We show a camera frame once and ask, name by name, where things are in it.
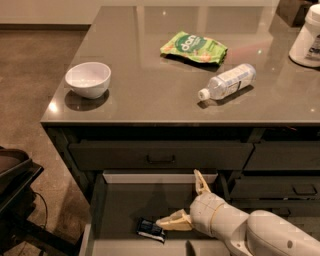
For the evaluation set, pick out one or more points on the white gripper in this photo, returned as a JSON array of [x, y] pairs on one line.
[[202, 210]]

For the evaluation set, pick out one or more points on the dark blue rxbar wrapper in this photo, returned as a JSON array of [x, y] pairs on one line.
[[150, 229]]

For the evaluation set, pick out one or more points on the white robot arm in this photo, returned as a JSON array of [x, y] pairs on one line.
[[260, 233]]

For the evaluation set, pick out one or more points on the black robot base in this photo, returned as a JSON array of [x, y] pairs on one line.
[[17, 172]]

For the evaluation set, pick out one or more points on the open middle drawer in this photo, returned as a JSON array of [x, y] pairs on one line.
[[120, 201]]

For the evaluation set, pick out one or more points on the closed top drawer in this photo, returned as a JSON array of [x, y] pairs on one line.
[[103, 155]]

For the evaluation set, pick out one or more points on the right cabinet drawers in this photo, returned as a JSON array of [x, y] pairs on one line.
[[282, 174]]

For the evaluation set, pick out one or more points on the clear plastic water bottle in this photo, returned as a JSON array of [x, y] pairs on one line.
[[229, 82]]

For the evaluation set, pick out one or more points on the green snack bag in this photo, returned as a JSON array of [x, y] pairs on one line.
[[195, 48]]

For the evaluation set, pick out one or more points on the white ceramic bowl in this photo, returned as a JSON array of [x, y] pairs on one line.
[[89, 80]]

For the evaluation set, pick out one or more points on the white canister with label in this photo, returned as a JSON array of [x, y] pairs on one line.
[[306, 48]]

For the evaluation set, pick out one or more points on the black top drawer handle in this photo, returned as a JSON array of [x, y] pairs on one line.
[[169, 160]]

